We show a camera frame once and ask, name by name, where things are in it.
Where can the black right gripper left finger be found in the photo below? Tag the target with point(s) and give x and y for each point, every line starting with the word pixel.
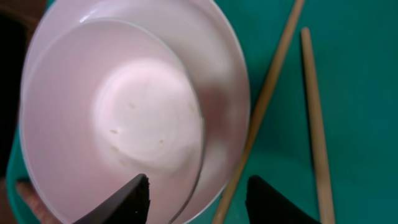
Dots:
pixel 130 204

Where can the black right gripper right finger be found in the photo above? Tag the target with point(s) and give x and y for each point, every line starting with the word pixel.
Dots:
pixel 265 205

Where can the left wooden chopstick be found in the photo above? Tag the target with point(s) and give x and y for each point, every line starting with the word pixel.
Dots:
pixel 260 108

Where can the wooden chopstick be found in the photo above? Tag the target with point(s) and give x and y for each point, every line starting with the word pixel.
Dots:
pixel 260 108
pixel 317 134

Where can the right wooden chopstick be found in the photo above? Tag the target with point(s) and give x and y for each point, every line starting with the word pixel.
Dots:
pixel 317 134

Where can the orange carrot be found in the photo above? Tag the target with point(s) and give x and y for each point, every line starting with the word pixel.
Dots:
pixel 33 201

